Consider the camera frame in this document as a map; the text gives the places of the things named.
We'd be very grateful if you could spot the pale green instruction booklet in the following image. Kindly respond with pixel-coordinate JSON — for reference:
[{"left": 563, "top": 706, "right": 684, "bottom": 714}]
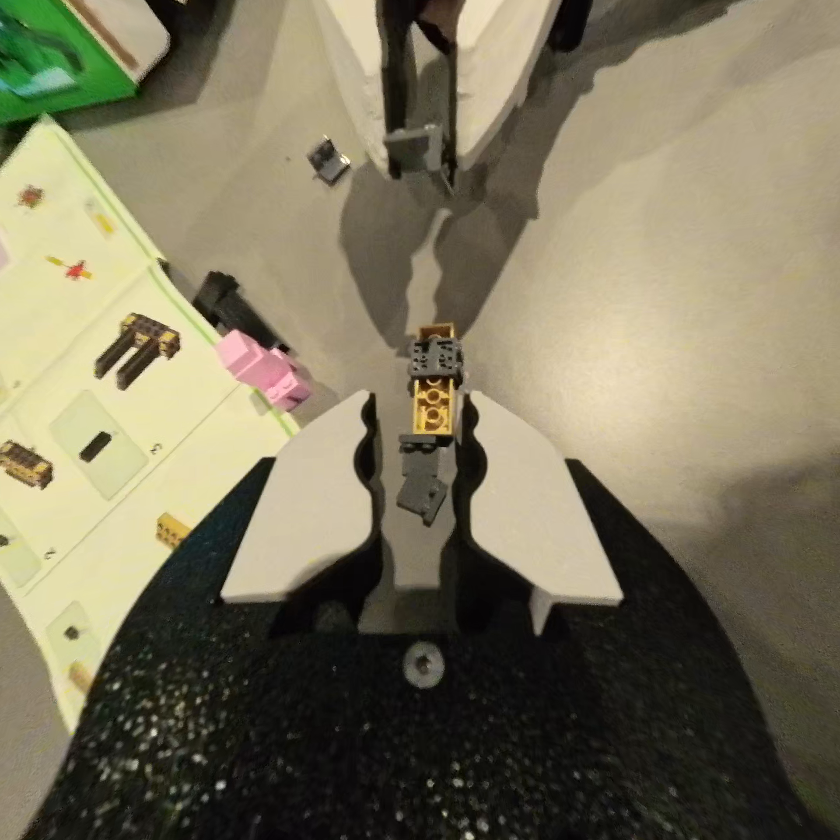
[{"left": 0, "top": 113, "right": 299, "bottom": 735}]

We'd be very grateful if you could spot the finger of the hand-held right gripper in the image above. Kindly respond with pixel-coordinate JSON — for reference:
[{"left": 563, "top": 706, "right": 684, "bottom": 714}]
[
  {"left": 441, "top": 0, "right": 567, "bottom": 194},
  {"left": 320, "top": 0, "right": 416, "bottom": 181}
]

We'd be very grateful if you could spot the small dark grey brick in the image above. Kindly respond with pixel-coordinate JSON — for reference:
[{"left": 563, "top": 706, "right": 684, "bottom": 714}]
[{"left": 306, "top": 136, "right": 350, "bottom": 188}]

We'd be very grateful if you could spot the black brick assembly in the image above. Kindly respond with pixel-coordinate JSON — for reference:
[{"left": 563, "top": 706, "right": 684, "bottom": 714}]
[{"left": 192, "top": 270, "right": 291, "bottom": 352}]

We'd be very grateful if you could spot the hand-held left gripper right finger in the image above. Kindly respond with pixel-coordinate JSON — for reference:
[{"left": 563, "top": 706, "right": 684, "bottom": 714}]
[{"left": 451, "top": 390, "right": 624, "bottom": 637}]

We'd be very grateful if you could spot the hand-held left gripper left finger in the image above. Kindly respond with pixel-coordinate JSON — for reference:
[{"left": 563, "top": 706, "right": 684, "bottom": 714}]
[{"left": 220, "top": 389, "right": 385, "bottom": 605}]

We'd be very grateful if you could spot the green toy box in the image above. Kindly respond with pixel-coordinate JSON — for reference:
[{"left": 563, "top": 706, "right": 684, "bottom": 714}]
[{"left": 0, "top": 0, "right": 173, "bottom": 126}]

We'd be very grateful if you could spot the yellow and grey brick assembly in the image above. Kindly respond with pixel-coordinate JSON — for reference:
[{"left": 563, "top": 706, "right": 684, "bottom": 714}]
[{"left": 395, "top": 320, "right": 470, "bottom": 527}]

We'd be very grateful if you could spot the pink brick pig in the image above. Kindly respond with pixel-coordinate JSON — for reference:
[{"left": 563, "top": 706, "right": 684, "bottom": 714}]
[{"left": 217, "top": 330, "right": 314, "bottom": 413}]

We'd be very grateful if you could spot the small grey brick plate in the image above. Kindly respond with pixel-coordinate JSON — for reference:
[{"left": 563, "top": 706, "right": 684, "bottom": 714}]
[{"left": 382, "top": 123, "right": 442, "bottom": 173}]

